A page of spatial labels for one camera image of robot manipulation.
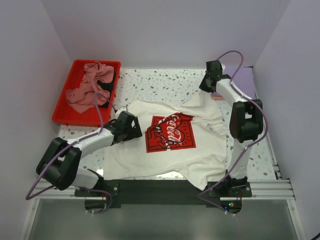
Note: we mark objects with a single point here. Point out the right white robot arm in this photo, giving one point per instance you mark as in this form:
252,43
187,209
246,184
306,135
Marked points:
245,126

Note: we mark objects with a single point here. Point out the white t-shirt red print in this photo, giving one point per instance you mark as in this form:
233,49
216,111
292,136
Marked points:
188,139

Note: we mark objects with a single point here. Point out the red plastic bin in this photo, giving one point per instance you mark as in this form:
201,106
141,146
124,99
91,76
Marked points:
66,115

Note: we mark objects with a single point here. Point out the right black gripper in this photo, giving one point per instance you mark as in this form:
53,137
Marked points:
202,86

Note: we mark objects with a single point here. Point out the folded purple t-shirt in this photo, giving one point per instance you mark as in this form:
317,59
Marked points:
243,79

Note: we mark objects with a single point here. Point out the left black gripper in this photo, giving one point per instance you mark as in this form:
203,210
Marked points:
134,132

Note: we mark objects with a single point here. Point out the pink crumpled t-shirt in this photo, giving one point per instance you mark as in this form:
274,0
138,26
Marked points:
84,97

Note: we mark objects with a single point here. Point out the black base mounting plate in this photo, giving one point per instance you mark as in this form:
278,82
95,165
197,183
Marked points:
179,198

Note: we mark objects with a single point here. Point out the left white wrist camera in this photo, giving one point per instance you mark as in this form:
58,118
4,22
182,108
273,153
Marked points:
121,109

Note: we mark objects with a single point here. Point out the black garment in bin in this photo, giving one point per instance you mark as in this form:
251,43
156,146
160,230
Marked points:
110,88

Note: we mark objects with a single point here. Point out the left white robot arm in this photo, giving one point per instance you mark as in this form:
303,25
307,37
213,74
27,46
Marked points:
60,163

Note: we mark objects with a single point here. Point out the aluminium extrusion rail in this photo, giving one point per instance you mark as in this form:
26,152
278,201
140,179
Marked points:
257,189

